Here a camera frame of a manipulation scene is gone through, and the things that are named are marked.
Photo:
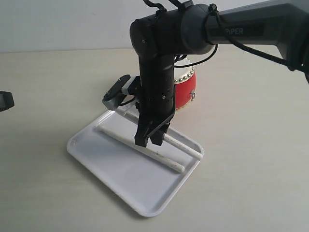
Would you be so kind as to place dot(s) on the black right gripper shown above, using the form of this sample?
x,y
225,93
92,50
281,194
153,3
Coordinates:
x,y
154,120

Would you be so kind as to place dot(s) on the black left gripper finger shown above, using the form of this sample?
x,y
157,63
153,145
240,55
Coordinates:
x,y
6,100

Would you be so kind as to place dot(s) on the red small drum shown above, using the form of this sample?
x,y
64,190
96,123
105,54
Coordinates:
x,y
185,81

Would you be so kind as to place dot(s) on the white rectangular plastic tray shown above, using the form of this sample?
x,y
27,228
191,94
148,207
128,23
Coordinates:
x,y
146,185

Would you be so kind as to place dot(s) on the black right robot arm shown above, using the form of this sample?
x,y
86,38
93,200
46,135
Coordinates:
x,y
277,30

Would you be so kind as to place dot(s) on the wooden drumstick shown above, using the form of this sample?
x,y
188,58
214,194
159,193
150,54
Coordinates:
x,y
167,138
152,154

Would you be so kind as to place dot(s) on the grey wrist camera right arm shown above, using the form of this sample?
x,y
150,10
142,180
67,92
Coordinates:
x,y
124,91

